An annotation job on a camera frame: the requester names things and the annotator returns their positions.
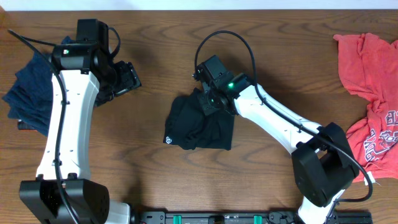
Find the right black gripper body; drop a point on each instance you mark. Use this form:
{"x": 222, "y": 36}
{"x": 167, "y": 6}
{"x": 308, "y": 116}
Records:
{"x": 208, "y": 103}

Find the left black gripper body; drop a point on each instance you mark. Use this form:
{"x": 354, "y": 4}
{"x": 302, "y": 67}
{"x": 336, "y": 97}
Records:
{"x": 126, "y": 78}

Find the black t-shirt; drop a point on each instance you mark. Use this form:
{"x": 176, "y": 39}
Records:
{"x": 188, "y": 127}

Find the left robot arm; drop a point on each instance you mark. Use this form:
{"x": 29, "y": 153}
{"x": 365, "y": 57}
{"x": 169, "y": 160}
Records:
{"x": 84, "y": 75}

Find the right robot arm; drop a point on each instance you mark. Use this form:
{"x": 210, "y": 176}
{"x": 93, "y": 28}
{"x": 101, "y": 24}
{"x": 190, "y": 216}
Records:
{"x": 321, "y": 157}

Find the folded navy blue garment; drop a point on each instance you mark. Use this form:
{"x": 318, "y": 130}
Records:
{"x": 31, "y": 96}

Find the dark folded garment under stack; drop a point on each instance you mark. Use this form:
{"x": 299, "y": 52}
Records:
{"x": 22, "y": 126}

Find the red t-shirt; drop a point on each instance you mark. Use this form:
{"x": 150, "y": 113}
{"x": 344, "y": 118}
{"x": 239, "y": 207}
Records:
{"x": 367, "y": 67}

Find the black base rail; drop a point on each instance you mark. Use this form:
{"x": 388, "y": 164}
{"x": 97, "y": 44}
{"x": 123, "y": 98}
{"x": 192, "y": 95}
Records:
{"x": 279, "y": 217}

